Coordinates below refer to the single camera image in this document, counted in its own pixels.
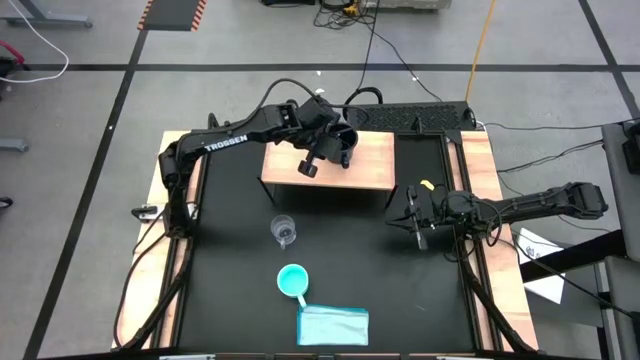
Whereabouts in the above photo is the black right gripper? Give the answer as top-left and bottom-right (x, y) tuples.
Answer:
(385, 185), (454, 251)

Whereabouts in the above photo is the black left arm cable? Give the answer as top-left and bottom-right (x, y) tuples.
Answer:
(252, 77), (324, 119)

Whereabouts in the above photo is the black hazard-striped floor mat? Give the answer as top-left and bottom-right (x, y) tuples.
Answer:
(137, 0), (208, 33)

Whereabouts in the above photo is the black metal beam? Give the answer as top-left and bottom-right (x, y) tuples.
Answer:
(519, 229), (627, 284)

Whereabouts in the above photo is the grey metal stand base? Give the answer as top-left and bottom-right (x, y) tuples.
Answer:
(0, 0), (94, 29)

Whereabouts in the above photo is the dark blue enamel mug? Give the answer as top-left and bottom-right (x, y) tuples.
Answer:
(325, 123), (360, 170)

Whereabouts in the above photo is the wooden shelf with black legs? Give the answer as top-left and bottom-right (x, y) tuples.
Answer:
(257, 128), (399, 209)

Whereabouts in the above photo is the thick black looped cable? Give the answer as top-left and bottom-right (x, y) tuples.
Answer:
(342, 86), (385, 121)

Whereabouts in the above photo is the grey equipment case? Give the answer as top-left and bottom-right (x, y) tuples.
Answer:
(362, 0), (453, 11)

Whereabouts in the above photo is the white paper sheet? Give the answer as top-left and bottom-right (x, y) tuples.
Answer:
(514, 227), (566, 305)

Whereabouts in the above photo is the folded teal cloth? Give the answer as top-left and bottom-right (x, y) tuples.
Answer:
(296, 303), (370, 347)

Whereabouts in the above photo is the teal plastic mug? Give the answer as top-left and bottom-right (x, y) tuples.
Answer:
(276, 263), (310, 310)

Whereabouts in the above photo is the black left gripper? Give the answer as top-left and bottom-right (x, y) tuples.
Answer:
(298, 114), (347, 179)

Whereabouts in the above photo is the black perforated computer case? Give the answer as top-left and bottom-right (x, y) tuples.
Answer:
(345, 101), (476, 134)

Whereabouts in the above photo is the grey metal cart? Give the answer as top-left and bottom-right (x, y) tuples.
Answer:
(594, 122), (640, 360)

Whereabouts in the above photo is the black frame strut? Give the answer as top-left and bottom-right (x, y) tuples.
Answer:
(457, 239), (539, 354)
(121, 238), (196, 351)

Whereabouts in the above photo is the long yellow cable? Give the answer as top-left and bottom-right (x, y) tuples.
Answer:
(464, 0), (497, 103)

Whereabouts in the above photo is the black and silver table clamp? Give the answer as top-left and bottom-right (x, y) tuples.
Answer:
(130, 203), (167, 223)

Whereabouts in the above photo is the white floor cable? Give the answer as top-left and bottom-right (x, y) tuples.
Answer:
(0, 0), (70, 85)

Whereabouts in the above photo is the black box device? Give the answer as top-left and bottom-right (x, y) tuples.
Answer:
(622, 124), (640, 175)

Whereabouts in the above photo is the clear plastic measuring cup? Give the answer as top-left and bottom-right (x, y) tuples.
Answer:
(270, 214), (298, 251)

